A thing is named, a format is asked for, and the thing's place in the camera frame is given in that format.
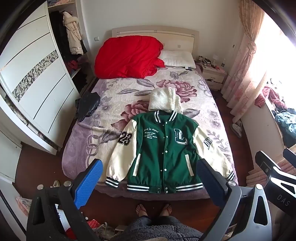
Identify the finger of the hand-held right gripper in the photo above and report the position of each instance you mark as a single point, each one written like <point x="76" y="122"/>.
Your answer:
<point x="268" y="166"/>
<point x="290" y="154"/>

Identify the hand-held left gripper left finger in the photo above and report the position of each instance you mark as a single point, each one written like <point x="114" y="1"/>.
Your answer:
<point x="91" y="183"/>

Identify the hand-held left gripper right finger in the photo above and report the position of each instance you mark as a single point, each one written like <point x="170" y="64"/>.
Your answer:
<point x="208" y="183"/>

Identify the green varsity jacket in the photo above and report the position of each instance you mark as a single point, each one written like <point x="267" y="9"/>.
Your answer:
<point x="161" y="150"/>

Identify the pile of clothes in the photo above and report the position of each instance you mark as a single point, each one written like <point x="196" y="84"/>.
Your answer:
<point x="284" y="118"/>

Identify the red folded clothes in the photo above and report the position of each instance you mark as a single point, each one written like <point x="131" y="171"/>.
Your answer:
<point x="72" y="64"/>

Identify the dark hanging clothes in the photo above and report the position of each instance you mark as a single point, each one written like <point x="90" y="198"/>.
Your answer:
<point x="59" y="34"/>

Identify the red patterned packet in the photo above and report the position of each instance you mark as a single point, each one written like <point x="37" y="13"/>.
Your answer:
<point x="93" y="224"/>

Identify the white slipper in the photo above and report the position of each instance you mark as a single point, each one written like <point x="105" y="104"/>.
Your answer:
<point x="237" y="129"/>

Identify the person's right foot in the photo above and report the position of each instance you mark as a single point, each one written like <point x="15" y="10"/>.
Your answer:
<point x="167" y="210"/>

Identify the person's foot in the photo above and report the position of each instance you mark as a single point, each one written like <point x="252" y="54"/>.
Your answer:
<point x="141" y="210"/>
<point x="167" y="210"/>

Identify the person's left foot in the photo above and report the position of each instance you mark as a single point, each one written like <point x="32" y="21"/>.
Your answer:
<point x="141" y="210"/>

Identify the person's grey fleece clothing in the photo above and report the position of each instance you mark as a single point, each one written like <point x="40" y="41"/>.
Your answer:
<point x="161" y="228"/>

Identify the pink patterned bag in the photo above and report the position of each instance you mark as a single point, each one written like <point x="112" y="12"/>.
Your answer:
<point x="23" y="205"/>

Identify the floral bed blanket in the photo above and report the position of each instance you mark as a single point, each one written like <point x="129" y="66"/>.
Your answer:
<point x="111" y="109"/>

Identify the black cloth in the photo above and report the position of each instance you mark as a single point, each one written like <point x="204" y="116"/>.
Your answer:
<point x="89" y="104"/>

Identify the white knit sweater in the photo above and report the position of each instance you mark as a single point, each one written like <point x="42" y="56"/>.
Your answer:
<point x="161" y="99"/>

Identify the pink floral curtain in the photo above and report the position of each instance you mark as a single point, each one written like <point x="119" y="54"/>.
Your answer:
<point x="245" y="69"/>

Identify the white sliding-door wardrobe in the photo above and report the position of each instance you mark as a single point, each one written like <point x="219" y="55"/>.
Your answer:
<point x="39" y="92"/>

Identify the white nightstand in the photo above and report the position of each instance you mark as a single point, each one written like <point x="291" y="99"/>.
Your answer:
<point x="214" y="75"/>

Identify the nightstand clutter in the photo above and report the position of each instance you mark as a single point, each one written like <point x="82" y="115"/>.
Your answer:
<point x="208" y="61"/>

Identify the white pillow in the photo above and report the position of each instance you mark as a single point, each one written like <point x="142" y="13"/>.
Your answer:
<point x="178" y="59"/>

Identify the red quilt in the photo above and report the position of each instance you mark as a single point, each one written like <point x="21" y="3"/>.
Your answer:
<point x="127" y="58"/>

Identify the cream bed headboard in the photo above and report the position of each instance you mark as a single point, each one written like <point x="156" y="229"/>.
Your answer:
<point x="178" y="37"/>

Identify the beige hanging coat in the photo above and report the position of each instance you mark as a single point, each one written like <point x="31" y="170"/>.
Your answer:
<point x="74" y="34"/>

